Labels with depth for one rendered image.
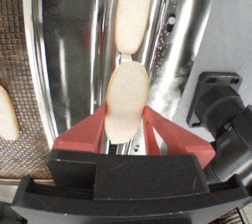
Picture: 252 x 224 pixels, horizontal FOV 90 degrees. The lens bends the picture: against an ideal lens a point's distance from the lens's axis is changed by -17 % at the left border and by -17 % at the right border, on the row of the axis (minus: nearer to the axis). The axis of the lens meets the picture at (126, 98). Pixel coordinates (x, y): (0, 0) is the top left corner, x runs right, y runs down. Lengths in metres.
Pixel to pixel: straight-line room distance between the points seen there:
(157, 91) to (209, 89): 0.11
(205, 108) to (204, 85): 0.04
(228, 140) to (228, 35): 0.16
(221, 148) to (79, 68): 0.23
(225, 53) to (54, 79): 0.29
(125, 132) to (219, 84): 0.19
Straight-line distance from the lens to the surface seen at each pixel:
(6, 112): 0.22
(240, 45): 0.30
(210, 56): 0.27
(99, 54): 0.19
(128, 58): 0.18
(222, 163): 0.21
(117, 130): 0.15
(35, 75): 0.19
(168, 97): 0.22
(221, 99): 0.26
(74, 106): 0.29
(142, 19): 0.18
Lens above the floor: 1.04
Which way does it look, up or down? 56 degrees down
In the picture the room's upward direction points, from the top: 175 degrees clockwise
